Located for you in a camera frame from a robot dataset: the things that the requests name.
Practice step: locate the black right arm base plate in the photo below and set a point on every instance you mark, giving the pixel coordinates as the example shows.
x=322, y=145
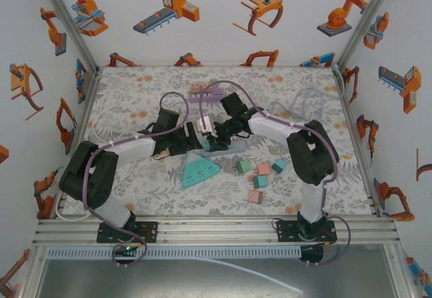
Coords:
x=287, y=232

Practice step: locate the black controller box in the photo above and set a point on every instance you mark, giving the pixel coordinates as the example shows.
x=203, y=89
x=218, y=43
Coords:
x=312, y=254
x=126, y=248

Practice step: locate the pink plug adapter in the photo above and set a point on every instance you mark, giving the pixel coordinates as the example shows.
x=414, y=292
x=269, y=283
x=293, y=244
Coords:
x=195, y=88
x=256, y=197
x=263, y=169
x=207, y=88

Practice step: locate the floral patterned table mat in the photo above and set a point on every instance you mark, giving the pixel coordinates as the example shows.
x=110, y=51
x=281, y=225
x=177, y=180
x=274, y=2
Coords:
x=202, y=200

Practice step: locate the teal plug adapter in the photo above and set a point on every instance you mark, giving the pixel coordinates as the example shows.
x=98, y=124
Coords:
x=206, y=145
x=279, y=165
x=260, y=181

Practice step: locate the grey-blue power strip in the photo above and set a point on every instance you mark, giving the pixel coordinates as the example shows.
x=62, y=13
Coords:
x=238, y=147

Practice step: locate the aluminium frame side rail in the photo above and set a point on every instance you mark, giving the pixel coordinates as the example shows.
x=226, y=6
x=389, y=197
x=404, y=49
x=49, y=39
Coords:
x=357, y=142
x=86, y=108

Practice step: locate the green plug adapter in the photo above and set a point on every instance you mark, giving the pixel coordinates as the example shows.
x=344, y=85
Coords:
x=243, y=166

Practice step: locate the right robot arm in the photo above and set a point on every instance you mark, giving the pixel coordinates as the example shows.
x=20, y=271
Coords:
x=273, y=129

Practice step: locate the teal triangular power strip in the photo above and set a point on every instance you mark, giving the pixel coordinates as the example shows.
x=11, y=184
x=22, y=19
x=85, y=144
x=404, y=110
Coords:
x=199, y=173

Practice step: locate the purple power strip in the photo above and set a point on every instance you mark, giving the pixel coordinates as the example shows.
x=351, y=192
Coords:
x=216, y=93

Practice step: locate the aluminium frame post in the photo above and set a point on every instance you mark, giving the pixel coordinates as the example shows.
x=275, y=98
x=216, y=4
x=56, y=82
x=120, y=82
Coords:
x=67, y=21
x=368, y=21

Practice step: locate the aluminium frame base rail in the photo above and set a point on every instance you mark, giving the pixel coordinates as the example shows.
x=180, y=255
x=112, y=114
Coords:
x=216, y=230

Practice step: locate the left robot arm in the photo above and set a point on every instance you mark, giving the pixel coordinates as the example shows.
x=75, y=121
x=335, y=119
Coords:
x=135, y=147

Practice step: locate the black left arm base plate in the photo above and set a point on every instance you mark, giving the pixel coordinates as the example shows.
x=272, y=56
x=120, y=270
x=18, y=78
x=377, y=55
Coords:
x=148, y=232

